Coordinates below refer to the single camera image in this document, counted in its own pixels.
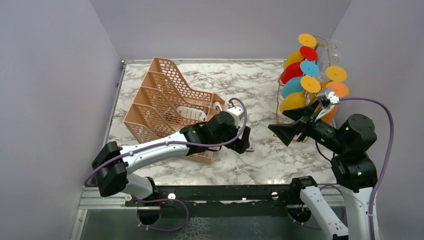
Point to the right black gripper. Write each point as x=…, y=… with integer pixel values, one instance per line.
x=287, y=131

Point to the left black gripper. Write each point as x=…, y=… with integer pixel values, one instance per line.
x=239, y=145

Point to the red white staples box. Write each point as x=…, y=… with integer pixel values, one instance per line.
x=251, y=147

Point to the yellow plastic wine glass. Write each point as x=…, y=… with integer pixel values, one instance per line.
x=298, y=99

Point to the orange plastic wine glass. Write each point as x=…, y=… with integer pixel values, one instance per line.
x=341, y=91

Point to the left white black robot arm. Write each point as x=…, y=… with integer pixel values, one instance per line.
x=114, y=165

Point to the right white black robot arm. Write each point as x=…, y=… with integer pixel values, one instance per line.
x=355, y=173

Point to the blue plastic wine glass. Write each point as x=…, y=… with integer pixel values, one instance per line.
x=294, y=84

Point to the red plastic wine glass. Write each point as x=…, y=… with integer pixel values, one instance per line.
x=294, y=69

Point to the yellow wine glass right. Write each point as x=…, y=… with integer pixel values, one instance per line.
x=333, y=73

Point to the clear wine glass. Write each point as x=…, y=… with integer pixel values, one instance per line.
x=331, y=54

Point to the yellow wine glass top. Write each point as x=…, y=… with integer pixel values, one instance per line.
x=306, y=40

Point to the peach plastic file organizer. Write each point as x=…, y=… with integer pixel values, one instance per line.
x=165, y=103

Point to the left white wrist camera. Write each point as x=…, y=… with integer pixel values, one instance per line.
x=238, y=114

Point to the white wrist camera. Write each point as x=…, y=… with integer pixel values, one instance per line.
x=327, y=100
x=238, y=114

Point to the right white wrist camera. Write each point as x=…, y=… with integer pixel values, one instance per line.
x=327, y=100

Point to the gold wire wine glass rack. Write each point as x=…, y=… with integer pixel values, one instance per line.
x=309, y=96

